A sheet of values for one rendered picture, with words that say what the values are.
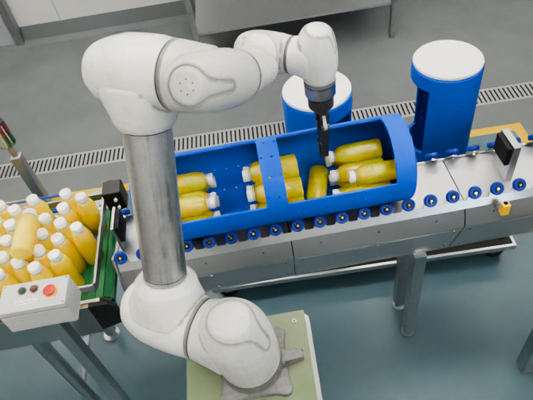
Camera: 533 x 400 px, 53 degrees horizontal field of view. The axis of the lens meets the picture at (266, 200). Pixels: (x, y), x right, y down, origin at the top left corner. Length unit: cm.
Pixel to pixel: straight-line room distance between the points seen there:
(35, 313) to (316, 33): 110
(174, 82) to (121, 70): 13
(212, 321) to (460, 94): 148
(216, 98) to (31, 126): 351
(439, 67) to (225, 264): 116
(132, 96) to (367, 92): 299
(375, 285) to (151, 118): 195
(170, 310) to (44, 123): 322
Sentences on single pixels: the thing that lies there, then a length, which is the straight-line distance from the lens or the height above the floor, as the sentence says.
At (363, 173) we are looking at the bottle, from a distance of 170.
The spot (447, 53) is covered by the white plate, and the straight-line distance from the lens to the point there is 237.
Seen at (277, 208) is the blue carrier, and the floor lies 111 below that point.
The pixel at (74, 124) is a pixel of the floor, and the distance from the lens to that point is 419.
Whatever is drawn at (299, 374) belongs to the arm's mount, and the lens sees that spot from 139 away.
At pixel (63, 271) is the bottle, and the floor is 102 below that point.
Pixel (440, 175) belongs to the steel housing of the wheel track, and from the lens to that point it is 198.
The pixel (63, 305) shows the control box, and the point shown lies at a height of 109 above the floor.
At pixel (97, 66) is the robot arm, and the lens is 103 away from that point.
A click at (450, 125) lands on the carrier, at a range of 238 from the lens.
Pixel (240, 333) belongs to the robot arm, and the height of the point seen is 132.
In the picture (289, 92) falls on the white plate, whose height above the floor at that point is 104.
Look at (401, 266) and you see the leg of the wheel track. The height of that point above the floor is 37.
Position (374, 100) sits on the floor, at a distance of 379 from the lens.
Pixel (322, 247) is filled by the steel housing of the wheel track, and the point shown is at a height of 86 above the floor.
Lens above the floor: 233
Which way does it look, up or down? 48 degrees down
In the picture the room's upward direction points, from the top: 11 degrees counter-clockwise
